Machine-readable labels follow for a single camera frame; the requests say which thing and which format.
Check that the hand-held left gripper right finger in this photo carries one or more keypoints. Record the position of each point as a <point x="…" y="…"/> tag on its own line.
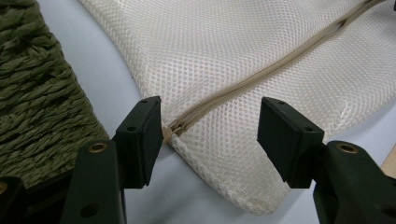
<point x="289" y="146"/>

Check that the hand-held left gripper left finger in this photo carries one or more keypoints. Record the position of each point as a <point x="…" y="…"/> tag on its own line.
<point x="137" y="149"/>

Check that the white mesh laundry bag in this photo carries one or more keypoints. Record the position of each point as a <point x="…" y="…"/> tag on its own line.
<point x="218" y="56"/>

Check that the pale blue table board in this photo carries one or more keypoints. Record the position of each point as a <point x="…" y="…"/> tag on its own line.
<point x="102" y="71"/>

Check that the green woven basket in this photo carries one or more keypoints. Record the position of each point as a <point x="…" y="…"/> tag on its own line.
<point x="37" y="109"/>

